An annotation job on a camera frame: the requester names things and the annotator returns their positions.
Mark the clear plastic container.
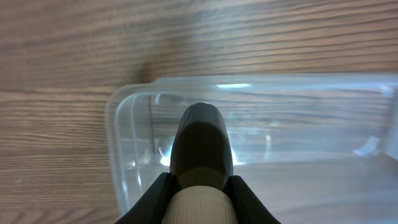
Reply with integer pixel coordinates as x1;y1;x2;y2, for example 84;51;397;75
105;73;397;223

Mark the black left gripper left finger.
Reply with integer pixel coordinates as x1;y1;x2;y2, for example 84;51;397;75
116;172;180;224

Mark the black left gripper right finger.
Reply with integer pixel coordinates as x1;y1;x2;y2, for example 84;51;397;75
223;175;280;224

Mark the black bottle white cap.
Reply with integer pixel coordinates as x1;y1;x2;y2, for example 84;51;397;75
162;103;238;224

